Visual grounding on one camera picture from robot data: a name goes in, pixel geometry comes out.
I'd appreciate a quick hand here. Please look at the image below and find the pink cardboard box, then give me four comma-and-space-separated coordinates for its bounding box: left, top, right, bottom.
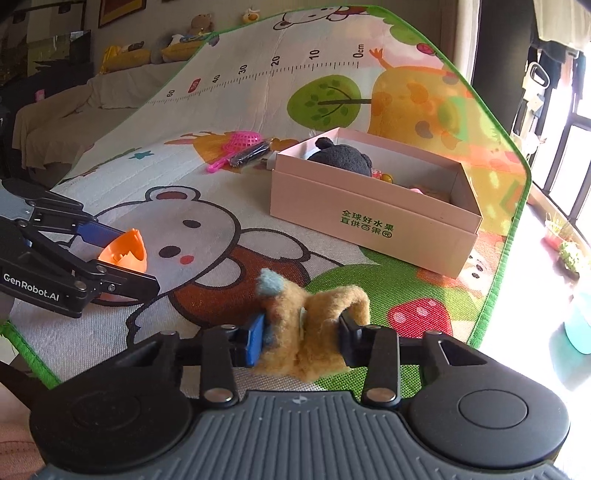
270, 128, 484, 280

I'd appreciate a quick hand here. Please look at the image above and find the cartoon play mat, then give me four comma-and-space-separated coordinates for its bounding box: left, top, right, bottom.
0, 4, 532, 393

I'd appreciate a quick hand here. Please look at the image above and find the black window frame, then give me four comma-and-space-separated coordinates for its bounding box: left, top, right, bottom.
508, 46, 591, 227

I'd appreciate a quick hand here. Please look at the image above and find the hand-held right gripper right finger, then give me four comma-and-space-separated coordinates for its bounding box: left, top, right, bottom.
338, 311, 490, 408

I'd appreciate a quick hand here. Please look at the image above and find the person's leg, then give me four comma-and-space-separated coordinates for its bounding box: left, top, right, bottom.
0, 383, 47, 467

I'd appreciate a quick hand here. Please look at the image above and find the brown plush toy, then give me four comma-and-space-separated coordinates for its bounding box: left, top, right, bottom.
253, 269, 371, 383

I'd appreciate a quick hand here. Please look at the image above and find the black plush bear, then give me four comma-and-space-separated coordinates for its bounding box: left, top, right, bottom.
307, 137, 374, 177

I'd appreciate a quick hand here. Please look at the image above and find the pink toy net scoop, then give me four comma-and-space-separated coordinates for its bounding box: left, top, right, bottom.
207, 130, 263, 174

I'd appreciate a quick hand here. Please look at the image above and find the beige covered sofa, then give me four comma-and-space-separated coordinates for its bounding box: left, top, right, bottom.
14, 55, 195, 169

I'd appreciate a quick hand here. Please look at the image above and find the orange plastic eggshell toy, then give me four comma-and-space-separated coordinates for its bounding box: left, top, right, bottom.
98, 229, 148, 274

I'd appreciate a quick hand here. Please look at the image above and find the brown teddy bear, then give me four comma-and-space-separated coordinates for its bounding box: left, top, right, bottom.
186, 14, 217, 38

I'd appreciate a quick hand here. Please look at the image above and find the grey and yellow pillow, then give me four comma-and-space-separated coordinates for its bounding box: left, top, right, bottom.
151, 31, 219, 64

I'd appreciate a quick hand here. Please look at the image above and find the black cylindrical toy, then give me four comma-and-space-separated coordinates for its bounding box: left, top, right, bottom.
230, 141, 272, 168

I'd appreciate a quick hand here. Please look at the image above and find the black television screen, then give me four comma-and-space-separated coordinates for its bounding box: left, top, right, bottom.
0, 30, 93, 88

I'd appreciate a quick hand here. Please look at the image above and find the teal plastic basin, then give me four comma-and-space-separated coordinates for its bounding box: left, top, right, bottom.
563, 293, 591, 355

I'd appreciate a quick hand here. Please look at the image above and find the framed wall picture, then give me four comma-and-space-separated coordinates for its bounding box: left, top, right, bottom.
98, 0, 136, 29

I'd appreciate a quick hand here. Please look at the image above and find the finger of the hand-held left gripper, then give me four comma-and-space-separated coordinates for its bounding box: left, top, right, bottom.
23, 230, 161, 305
28, 191, 123, 248

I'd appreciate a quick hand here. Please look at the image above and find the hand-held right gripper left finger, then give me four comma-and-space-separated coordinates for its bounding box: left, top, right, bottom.
122, 313, 267, 406

